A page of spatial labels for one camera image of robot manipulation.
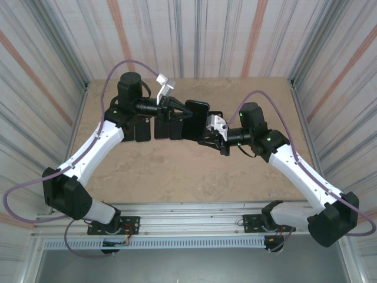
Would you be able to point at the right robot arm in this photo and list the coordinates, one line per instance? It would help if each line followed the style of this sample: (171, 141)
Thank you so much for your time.
(300, 174)

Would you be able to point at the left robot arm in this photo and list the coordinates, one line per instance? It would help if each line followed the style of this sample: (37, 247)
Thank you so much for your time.
(88, 147)

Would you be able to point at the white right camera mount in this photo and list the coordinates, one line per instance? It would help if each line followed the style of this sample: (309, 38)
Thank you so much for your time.
(222, 128)

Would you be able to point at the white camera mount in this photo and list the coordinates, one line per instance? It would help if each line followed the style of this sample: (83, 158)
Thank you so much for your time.
(161, 79)
(222, 128)

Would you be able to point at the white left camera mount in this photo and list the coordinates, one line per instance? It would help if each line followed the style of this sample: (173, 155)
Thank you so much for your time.
(161, 79)

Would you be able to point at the aluminium frame profile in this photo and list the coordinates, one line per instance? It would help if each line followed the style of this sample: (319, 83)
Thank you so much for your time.
(304, 122)
(76, 122)

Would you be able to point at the aluminium mounting rail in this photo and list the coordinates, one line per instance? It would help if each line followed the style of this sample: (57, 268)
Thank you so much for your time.
(191, 218)

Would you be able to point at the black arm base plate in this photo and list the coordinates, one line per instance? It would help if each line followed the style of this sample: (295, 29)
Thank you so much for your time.
(132, 225)
(250, 224)

